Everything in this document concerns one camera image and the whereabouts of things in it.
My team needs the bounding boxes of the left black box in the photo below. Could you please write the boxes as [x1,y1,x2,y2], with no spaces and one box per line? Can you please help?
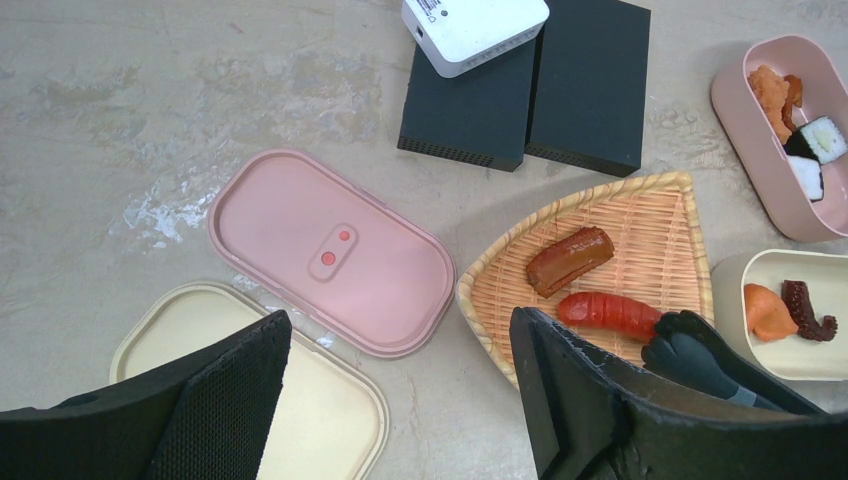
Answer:
[397,41,535,172]

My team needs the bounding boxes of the fried chicken piece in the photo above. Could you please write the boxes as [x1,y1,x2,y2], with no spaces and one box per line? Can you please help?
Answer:
[747,64,793,145]

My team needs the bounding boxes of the black box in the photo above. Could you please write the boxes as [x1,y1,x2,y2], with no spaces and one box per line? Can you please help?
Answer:
[525,0,651,177]
[397,41,535,172]

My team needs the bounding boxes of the woven bamboo basket tray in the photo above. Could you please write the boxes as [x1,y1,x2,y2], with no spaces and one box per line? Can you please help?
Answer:
[456,172,714,385]

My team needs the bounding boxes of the dark brown meat slice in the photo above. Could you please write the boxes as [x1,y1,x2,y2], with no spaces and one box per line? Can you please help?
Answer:
[526,227,615,298]

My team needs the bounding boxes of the white small device box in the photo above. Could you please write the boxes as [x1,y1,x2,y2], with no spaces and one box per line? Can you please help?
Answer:
[401,0,550,78]

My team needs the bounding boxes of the pink lunch box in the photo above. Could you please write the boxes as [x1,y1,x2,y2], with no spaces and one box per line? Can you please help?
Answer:
[711,35,847,243]

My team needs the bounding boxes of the right black box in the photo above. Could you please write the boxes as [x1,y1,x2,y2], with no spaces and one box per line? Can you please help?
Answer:
[525,0,651,177]

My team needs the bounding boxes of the black metal tongs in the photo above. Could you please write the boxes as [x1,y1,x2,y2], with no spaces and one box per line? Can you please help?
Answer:
[641,310,826,416]

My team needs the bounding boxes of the red sausage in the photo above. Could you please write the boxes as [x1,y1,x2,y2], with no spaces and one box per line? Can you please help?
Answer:
[557,292,663,343]

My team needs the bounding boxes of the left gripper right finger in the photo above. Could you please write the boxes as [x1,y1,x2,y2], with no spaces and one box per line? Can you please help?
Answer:
[510,307,847,479]

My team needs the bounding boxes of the black rice roll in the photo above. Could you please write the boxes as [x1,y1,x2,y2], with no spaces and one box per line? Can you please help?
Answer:
[784,116,847,165]

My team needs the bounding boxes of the pink lunch box lid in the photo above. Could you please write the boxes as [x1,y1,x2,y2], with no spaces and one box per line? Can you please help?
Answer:
[207,149,456,358]

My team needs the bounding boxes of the beige lunch box lid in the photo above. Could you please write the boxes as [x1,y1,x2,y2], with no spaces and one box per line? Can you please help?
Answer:
[109,282,389,479]

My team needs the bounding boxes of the beige lunch box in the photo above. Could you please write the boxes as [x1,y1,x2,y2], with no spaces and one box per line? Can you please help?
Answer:
[711,249,847,381]

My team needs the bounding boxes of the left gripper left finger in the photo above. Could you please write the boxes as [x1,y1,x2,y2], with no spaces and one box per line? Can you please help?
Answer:
[1,310,293,479]

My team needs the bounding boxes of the small glazed meat strip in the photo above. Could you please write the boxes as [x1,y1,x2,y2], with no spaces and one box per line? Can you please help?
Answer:
[781,75,803,132]

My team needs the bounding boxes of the purple octopus tentacle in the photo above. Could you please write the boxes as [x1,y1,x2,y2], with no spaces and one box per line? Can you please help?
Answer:
[781,280,838,342]

